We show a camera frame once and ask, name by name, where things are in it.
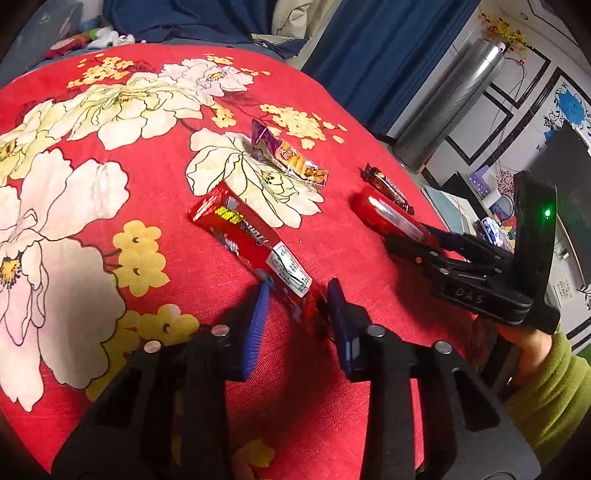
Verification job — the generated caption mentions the blue flower wall decal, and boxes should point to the blue flower wall decal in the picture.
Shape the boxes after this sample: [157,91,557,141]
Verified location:
[545,78,591,139]

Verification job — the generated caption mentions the long red snack packet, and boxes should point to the long red snack packet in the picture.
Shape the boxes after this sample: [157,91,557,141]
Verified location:
[188,181,333,342]

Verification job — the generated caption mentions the white cloth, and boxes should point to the white cloth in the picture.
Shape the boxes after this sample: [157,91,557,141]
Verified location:
[85,25,136,49]

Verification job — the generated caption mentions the beige curtain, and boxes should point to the beige curtain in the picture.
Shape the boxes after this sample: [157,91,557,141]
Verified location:
[272,0,342,70]

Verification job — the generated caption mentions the black television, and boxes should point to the black television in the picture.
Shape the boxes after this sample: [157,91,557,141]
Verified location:
[538,121,591,296]

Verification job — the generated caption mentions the red pink pouch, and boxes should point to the red pink pouch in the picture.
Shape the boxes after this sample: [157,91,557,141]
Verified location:
[44,36,93,60]

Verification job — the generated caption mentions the red white snack packet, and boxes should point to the red white snack packet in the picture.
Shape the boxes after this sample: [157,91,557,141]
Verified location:
[349,190,444,245]

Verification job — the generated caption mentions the grey storage bin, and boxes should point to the grey storage bin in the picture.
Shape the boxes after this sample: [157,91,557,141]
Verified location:
[0,2,86,88]

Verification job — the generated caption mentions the blue white packet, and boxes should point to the blue white packet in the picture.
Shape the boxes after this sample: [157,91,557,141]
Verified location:
[478,217,505,241]

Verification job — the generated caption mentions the purple box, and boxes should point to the purple box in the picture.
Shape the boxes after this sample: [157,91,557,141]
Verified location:
[468,168,493,195]

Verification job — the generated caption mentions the person's right forearm green sleeve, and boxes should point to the person's right forearm green sleeve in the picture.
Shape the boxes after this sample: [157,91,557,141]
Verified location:
[501,332,591,467]

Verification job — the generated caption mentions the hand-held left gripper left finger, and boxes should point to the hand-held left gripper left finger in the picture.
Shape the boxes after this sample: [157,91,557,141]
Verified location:
[51,281,271,480]

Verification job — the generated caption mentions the red floral blanket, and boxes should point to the red floral blanket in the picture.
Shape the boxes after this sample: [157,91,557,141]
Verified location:
[0,44,490,474]

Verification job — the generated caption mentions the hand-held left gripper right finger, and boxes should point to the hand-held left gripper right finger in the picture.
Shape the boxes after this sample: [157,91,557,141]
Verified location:
[325,277,542,480]

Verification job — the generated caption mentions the person's right hand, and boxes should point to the person's right hand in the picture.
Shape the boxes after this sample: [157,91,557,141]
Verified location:
[505,328,555,376]

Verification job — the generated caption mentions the blue curtain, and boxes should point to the blue curtain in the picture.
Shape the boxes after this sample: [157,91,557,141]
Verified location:
[300,0,481,139]

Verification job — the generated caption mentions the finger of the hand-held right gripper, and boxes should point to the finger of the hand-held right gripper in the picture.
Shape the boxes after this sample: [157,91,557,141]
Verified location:
[385,232,447,274]
[417,223,514,264]

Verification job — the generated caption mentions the black television cabinet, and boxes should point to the black television cabinet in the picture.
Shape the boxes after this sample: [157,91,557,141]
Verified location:
[441,172,476,217]

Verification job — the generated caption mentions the silver cylinder appliance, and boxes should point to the silver cylinder appliance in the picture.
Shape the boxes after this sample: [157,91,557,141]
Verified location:
[392,37,509,169]

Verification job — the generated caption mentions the dark blue cloth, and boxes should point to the dark blue cloth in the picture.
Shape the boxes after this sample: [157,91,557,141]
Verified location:
[102,0,309,58]

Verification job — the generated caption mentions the yellow artificial flowers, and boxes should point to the yellow artificial flowers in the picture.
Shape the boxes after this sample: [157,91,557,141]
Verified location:
[480,11,529,57]

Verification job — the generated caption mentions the dark candy bar wrapper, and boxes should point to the dark candy bar wrapper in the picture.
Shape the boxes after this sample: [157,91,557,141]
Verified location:
[361,162,415,215]

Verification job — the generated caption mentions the purple orange snack packet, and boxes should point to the purple orange snack packet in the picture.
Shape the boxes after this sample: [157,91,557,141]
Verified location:
[250,119,330,188]

